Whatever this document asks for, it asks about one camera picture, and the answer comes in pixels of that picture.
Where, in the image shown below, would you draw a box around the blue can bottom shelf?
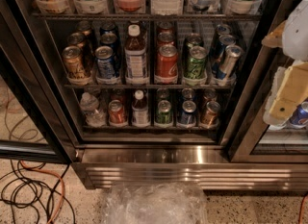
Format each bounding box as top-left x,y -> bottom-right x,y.
177,100 -> 196,127

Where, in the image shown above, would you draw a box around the red Coke can front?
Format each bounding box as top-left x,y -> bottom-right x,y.
154,44 -> 178,84

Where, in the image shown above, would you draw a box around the orange cable right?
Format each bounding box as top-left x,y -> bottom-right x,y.
297,193 -> 308,224

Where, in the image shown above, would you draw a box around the green soda can front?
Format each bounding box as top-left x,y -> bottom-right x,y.
183,46 -> 207,86

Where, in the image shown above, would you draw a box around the clear plastic bag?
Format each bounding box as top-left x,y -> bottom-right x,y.
102,183 -> 208,224

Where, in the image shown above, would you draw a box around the red can bottom shelf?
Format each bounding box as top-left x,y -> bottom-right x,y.
108,100 -> 127,127

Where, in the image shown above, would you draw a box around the blue can right compartment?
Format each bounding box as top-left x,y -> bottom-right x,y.
289,101 -> 308,127

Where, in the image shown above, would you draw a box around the blue Pepsi can front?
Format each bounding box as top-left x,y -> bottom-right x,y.
95,46 -> 119,84

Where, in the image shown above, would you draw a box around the open fridge door left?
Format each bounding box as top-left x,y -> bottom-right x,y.
0,10 -> 76,163

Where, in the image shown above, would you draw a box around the orange cable left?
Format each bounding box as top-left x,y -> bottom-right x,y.
18,160 -> 66,224

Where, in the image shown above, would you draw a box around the gold can front middle shelf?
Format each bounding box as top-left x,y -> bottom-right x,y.
62,45 -> 90,81

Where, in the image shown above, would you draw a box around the orange can bottom shelf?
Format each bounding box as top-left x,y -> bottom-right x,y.
200,101 -> 220,128

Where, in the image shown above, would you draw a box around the green can bottom shelf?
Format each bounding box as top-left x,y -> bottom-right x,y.
155,100 -> 173,126

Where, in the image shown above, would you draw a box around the black cables on floor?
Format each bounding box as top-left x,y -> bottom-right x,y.
0,159 -> 77,224

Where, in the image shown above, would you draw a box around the orange cable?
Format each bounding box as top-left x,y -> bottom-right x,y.
18,160 -> 66,224
297,193 -> 308,224

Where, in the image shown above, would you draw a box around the stainless steel fridge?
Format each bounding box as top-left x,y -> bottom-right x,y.
0,0 -> 308,193

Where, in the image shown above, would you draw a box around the clear water bottle bottom shelf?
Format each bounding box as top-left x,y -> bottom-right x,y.
80,92 -> 106,128

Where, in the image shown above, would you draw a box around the brown tea bottle shelf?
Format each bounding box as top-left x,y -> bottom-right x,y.
132,89 -> 149,127
124,24 -> 148,84

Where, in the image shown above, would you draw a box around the blue silver slim can front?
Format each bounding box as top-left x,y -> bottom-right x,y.
216,45 -> 243,82

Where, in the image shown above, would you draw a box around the brown tea bottle middle shelf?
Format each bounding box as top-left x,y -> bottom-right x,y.
124,24 -> 148,84

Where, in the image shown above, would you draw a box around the brown tea bottle bottom shelf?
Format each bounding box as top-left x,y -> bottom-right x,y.
132,89 -> 149,127

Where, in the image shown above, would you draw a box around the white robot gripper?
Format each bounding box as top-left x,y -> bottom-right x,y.
262,0 -> 308,120

